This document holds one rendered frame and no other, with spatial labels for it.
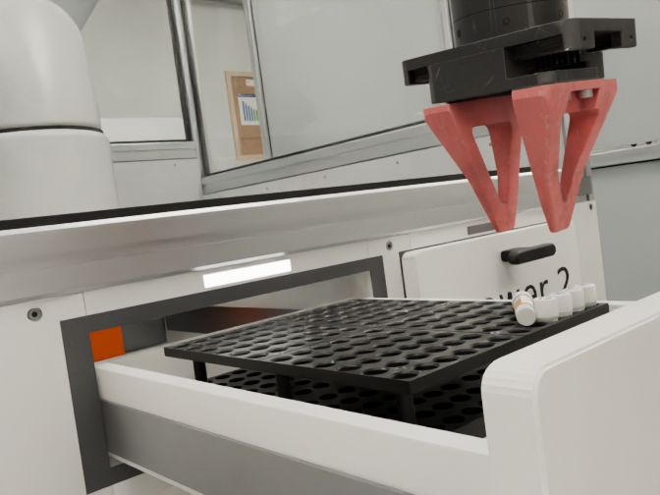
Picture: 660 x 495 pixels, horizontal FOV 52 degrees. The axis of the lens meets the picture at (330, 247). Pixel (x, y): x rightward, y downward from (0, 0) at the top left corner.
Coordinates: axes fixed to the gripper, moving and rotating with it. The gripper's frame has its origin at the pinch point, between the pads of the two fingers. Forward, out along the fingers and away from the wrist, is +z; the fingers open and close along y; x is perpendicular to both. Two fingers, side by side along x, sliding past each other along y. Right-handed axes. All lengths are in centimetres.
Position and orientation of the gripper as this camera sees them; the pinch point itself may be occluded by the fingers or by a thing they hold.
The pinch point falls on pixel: (529, 215)
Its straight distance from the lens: 37.7
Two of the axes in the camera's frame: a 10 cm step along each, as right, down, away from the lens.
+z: 1.5, 9.8, 1.5
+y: 6.6, 0.2, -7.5
